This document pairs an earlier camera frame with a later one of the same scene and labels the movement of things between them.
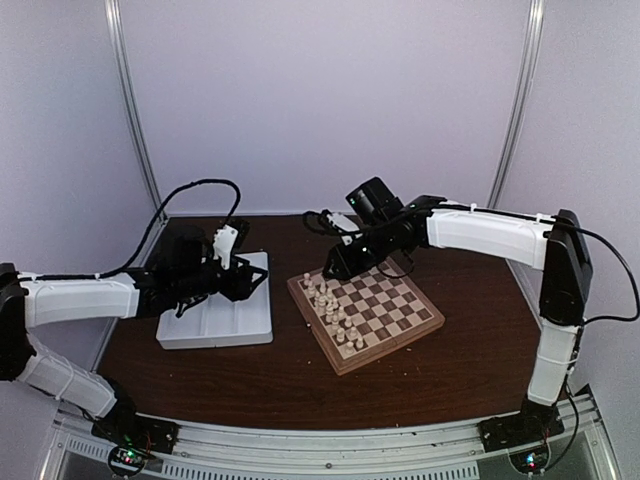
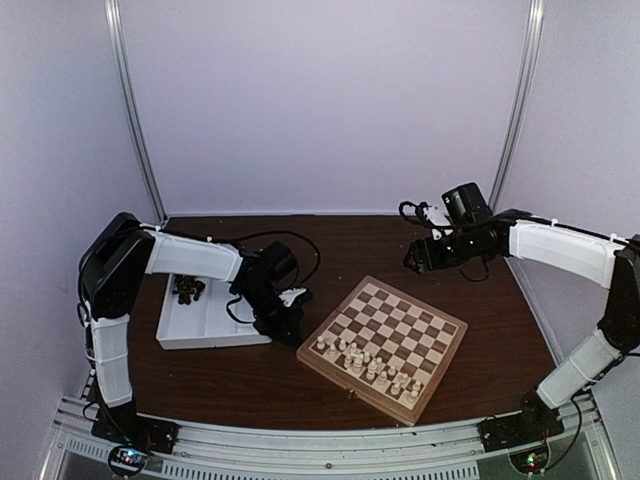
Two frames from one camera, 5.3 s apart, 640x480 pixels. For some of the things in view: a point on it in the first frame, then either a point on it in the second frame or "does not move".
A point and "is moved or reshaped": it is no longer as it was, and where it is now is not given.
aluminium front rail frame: x=396 y=451 does not move
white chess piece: x=329 y=311 -> x=371 y=373
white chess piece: x=322 y=304 -> x=357 y=364
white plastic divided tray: x=218 y=321 does not move
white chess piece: x=335 y=327 -> x=383 y=380
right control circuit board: x=529 y=462 does not move
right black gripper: x=348 y=266 -> x=419 y=248
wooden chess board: x=358 y=320 is moved or reshaped
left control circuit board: x=126 y=460 does not move
